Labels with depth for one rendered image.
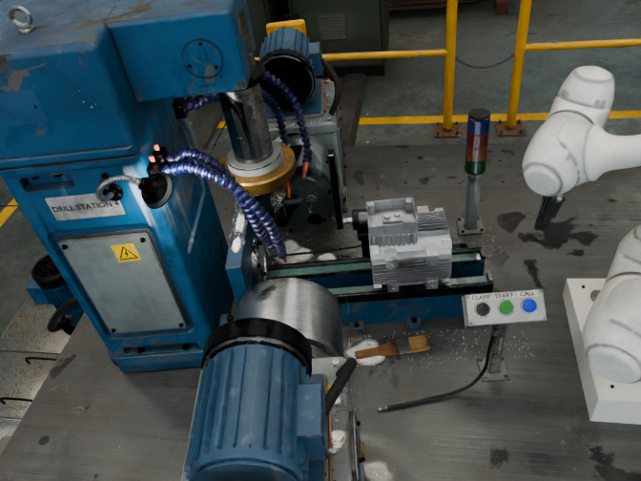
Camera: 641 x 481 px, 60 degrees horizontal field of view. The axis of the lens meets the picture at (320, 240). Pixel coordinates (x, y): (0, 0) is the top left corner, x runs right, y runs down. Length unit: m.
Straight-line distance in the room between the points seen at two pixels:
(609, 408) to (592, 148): 0.62
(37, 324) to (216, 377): 1.73
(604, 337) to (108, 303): 1.10
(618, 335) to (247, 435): 0.75
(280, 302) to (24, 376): 1.39
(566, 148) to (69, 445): 1.33
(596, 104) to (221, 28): 0.72
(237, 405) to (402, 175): 1.44
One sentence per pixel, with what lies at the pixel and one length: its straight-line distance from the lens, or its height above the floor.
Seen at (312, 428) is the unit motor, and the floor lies 1.32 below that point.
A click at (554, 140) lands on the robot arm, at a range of 1.11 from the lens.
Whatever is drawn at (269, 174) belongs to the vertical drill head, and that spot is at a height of 1.33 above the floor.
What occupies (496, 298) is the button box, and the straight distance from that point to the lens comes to 1.30.
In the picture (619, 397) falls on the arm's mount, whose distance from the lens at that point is 1.43.
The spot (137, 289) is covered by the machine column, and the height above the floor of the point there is 1.13.
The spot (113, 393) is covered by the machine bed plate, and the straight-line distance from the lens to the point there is 1.66.
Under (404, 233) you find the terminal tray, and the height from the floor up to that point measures 1.11.
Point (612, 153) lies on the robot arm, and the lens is 1.11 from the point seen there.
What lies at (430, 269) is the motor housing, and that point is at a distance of 1.42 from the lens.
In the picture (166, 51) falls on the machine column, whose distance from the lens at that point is 1.10.
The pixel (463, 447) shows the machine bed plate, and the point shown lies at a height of 0.80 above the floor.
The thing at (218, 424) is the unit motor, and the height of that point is 1.36.
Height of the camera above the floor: 2.04
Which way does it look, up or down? 42 degrees down
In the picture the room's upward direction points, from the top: 9 degrees counter-clockwise
